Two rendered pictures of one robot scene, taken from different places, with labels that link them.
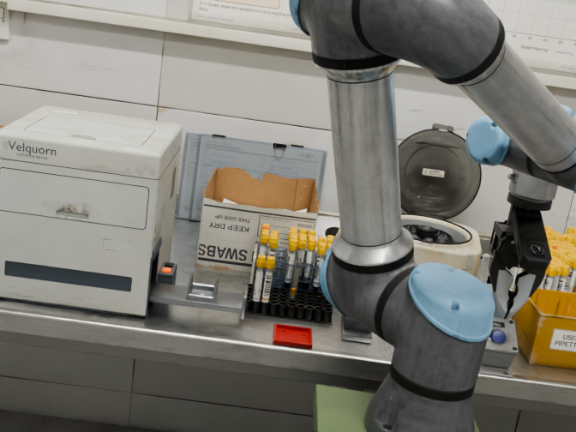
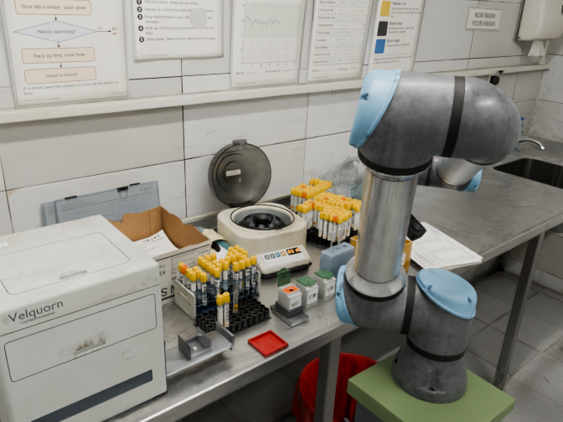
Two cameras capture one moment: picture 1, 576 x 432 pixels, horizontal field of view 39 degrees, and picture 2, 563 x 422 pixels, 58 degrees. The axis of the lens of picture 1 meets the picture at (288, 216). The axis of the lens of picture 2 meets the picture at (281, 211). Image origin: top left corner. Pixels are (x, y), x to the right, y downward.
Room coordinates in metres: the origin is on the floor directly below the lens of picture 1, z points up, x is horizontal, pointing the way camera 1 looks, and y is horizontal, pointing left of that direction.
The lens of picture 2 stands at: (0.55, 0.56, 1.62)
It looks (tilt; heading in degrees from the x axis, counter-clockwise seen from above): 23 degrees down; 321
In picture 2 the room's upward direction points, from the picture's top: 3 degrees clockwise
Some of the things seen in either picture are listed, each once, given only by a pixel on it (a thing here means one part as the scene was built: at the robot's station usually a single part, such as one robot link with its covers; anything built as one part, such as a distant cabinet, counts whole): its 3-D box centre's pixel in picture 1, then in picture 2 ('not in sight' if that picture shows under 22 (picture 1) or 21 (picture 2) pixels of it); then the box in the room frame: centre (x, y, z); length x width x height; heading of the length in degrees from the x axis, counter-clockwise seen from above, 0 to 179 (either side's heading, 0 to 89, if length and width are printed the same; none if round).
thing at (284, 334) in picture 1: (292, 335); (267, 342); (1.32, -0.04, 0.88); 0.07 x 0.07 x 0.01; 2
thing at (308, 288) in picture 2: not in sight; (306, 291); (1.40, -0.23, 0.91); 0.05 x 0.04 x 0.07; 2
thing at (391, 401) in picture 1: (425, 401); (431, 357); (1.01, -0.22, 0.95); 0.15 x 0.15 x 0.10
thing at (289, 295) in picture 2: not in sight; (289, 300); (1.38, -0.15, 0.92); 0.05 x 0.04 x 0.06; 0
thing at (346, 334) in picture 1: (357, 322); (289, 309); (1.38, -0.15, 0.89); 0.09 x 0.05 x 0.04; 0
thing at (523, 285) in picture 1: (517, 291); not in sight; (1.31, -0.40, 1.03); 0.06 x 0.03 x 0.09; 0
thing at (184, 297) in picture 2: (302, 273); (218, 287); (1.55, -0.05, 0.91); 0.20 x 0.10 x 0.07; 92
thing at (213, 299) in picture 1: (189, 291); (185, 350); (1.35, 0.15, 0.92); 0.21 x 0.07 x 0.05; 92
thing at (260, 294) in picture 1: (290, 282); (233, 301); (1.44, -0.02, 0.93); 0.17 x 0.09 x 0.11; 91
